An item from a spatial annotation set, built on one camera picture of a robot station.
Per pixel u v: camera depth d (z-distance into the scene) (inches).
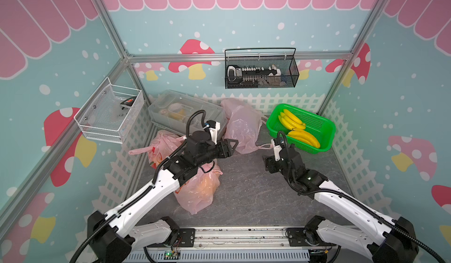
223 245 29.0
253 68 36.0
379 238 16.1
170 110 38.0
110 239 14.6
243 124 36.1
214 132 25.4
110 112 27.2
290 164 22.2
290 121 42.0
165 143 33.6
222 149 24.2
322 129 43.2
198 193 29.9
